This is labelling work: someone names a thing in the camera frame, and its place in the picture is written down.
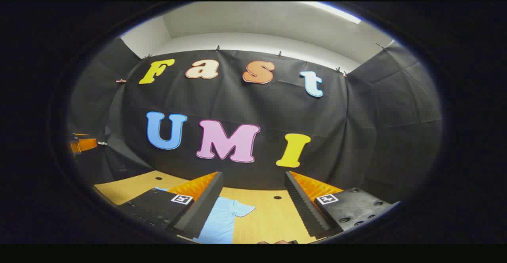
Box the light blue T-shirt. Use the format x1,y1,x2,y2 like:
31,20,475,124
154,187,256,244

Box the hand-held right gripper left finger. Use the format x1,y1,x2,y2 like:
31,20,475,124
116,171,225,240

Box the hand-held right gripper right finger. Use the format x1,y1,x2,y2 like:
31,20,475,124
284,171,401,240

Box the black backdrop cloth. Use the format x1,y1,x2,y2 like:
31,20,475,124
67,37,443,204

